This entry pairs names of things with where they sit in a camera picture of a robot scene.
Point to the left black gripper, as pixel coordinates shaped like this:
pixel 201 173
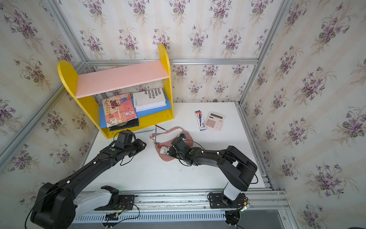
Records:
pixel 139 143

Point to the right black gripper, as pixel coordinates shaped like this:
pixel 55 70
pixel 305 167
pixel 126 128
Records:
pixel 171 152

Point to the pink corduroy bag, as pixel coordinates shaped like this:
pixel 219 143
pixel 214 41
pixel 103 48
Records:
pixel 165 139

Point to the white red plush keychain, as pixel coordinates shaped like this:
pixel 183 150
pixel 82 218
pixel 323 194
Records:
pixel 164 150

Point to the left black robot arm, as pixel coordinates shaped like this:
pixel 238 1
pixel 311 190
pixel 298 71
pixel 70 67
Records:
pixel 57 205

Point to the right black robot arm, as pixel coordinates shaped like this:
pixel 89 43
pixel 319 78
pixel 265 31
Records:
pixel 239 170

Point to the black notebook stack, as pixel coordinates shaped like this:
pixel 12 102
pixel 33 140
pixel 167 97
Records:
pixel 125 125

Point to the white blue pen box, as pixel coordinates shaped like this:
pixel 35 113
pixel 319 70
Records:
pixel 200 120

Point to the pink cartoon spiral notebook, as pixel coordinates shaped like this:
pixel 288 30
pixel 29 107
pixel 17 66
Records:
pixel 118 109

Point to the pink calculator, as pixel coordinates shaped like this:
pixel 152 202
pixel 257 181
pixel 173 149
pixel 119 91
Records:
pixel 214 121

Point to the white book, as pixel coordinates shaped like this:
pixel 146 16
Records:
pixel 149 99

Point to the white vent grille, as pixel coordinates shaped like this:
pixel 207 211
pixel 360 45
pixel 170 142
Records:
pixel 174 216

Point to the yellow pink blue shelf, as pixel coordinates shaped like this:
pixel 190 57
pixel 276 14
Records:
pixel 82 87

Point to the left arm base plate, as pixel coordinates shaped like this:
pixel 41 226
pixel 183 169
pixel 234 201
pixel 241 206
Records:
pixel 125 202

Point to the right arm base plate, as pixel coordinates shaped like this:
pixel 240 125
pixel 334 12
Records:
pixel 220 201

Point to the aluminium mounting rail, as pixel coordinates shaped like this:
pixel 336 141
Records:
pixel 196 200

